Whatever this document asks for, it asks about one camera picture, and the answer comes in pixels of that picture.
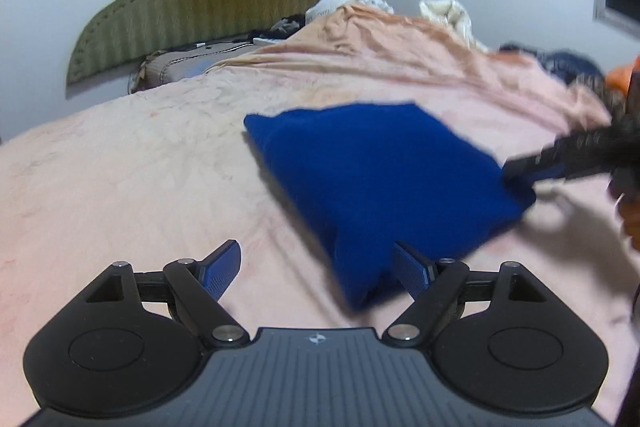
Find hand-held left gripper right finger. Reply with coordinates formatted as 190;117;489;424
381;241;546;349

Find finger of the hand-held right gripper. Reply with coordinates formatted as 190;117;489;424
501;127;618;184

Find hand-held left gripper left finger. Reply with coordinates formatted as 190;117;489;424
85;239;251;348

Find blue knit garment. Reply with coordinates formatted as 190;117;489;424
243;103;538;310

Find dark blue clothes pile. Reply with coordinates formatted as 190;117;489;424
497;41;608;88

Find dark clothes by headboard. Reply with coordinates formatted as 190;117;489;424
250;14;307;44

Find person's right hand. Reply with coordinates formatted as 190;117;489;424
617;192;640;254

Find orange cloth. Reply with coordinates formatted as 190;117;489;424
605;62;640;94

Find pink bed blanket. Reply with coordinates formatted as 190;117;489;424
0;2;640;427

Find cream crumpled cloth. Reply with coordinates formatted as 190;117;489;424
419;0;488;52

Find grey pillow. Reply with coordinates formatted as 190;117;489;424
127;39;266;95

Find white printed pillow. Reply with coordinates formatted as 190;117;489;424
305;0;396;28

